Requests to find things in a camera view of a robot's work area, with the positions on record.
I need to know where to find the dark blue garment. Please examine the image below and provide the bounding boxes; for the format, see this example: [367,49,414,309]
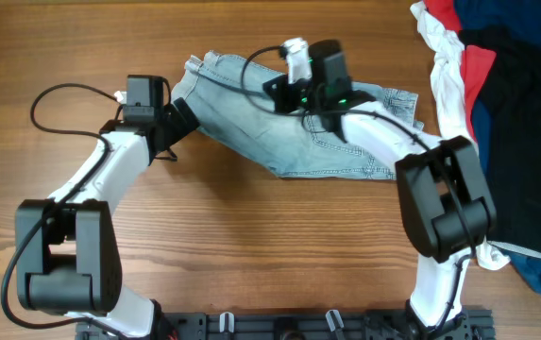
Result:
[454,1,541,294]

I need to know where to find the right black cable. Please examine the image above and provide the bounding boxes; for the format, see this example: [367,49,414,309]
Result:
[240,44,477,332]

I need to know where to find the left grey rail clip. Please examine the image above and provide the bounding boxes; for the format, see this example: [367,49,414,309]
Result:
[219,312,235,340]

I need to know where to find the red garment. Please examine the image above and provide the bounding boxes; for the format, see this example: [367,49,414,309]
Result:
[421,0,498,142]

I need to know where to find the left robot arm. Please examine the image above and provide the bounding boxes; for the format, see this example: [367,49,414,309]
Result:
[0,75,199,339]

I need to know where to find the black cable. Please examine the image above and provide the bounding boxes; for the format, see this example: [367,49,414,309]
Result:
[240,44,477,332]
[0,82,125,332]

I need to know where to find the grey rail clip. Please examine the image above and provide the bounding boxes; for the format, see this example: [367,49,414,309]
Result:
[219,312,235,340]
[325,309,346,340]

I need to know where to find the right grey rail clip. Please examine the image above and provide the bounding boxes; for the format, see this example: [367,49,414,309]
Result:
[325,309,346,340]

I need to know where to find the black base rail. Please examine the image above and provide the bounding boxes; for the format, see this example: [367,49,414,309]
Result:
[75,308,497,340]

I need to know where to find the white shirt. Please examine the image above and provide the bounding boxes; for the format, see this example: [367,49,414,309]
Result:
[409,1,512,271]

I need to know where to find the left black cable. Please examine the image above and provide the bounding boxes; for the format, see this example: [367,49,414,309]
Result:
[0,82,125,332]

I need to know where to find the light blue denim shorts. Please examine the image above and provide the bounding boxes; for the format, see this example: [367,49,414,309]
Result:
[172,51,396,180]

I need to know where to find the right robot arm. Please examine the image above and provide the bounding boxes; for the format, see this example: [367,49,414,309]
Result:
[263,38,496,339]

